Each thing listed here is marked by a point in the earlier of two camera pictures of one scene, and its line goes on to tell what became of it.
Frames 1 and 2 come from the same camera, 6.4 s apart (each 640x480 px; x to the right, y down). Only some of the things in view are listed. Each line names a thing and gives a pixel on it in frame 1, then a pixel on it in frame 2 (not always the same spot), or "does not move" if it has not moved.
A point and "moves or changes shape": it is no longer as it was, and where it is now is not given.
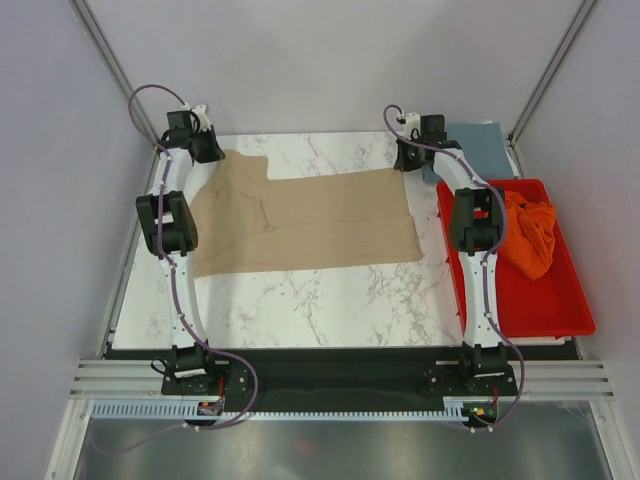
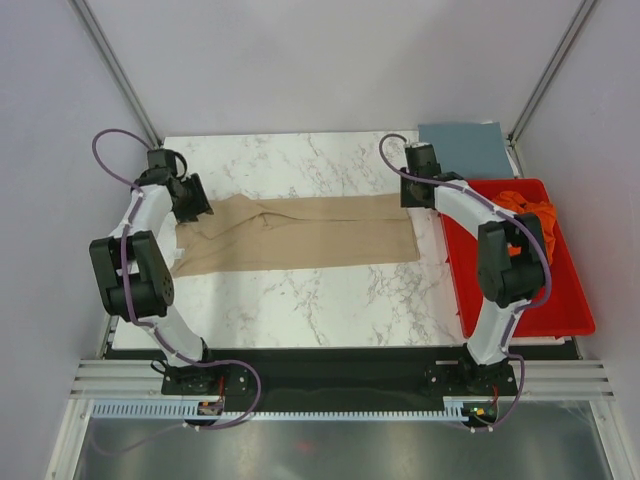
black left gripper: [215, 152] to [200, 204]
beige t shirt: [243, 221] moves or changes shape
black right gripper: [403, 163] to [405, 199]
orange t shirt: [529, 239] does not move
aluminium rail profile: [538, 379] does not move
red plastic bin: [555, 304] does not move
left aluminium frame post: [116, 70] does not move
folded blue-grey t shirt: [483, 146] does not move
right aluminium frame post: [533, 100] does not move
